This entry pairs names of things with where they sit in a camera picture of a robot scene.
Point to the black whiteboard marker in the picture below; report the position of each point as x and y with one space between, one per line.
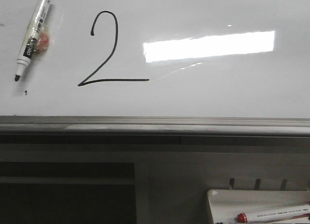
31 37

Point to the white marker tray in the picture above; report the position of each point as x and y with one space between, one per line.
223 206

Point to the red capped white marker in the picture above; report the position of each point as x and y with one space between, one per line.
274 214

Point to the whiteboard with grey frame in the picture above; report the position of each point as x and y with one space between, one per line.
160 66

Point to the whiteboard stand frame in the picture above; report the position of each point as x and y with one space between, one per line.
88 179

